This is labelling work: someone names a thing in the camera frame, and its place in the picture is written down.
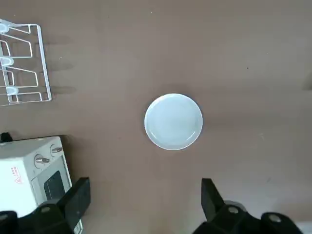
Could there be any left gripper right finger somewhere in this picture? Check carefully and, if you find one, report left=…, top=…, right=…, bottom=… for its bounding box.
left=195, top=178, right=304, bottom=234

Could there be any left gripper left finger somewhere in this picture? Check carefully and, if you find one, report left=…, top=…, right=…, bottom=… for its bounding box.
left=0, top=177, right=91, bottom=234

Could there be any large grey dish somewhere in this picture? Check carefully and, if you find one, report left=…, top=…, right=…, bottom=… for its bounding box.
left=144, top=93, right=203, bottom=151

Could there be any white wire dish rack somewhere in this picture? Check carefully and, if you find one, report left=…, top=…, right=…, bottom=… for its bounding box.
left=0, top=19, right=53, bottom=107

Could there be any white toaster oven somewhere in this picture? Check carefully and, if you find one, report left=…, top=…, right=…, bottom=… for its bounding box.
left=0, top=136, right=83, bottom=234

